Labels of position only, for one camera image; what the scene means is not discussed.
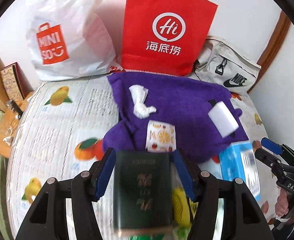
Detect yellow black pouch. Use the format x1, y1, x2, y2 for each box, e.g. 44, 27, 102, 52
172, 187, 193, 227

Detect wooden nightstand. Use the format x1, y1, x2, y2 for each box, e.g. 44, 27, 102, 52
0, 90, 36, 159

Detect dark green tea box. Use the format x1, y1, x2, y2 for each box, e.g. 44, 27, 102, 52
113, 151, 172, 237

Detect fruit print wipe sachet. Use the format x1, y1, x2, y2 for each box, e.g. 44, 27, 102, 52
145, 120, 177, 153

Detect blue tissue pack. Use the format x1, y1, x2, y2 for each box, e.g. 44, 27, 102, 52
218, 141, 261, 201

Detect white Miniso plastic bag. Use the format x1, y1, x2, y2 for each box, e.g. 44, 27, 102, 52
26, 0, 121, 81

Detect person's right hand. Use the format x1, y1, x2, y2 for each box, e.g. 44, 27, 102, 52
275, 189, 294, 224

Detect fruit print tablecloth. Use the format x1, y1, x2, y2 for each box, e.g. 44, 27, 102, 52
6, 74, 277, 240

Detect white glove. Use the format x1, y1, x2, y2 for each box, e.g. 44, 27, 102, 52
129, 85, 157, 119

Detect brown book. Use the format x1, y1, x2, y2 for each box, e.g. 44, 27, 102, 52
0, 62, 33, 101

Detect grey Nike bag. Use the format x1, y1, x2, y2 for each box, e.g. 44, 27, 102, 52
187, 36, 261, 95

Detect purple towel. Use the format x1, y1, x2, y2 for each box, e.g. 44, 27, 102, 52
103, 72, 248, 163

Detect wooden door frame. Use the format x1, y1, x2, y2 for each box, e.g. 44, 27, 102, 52
248, 11, 291, 93

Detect red Haidilao paper bag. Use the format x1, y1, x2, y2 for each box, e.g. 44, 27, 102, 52
122, 0, 218, 76

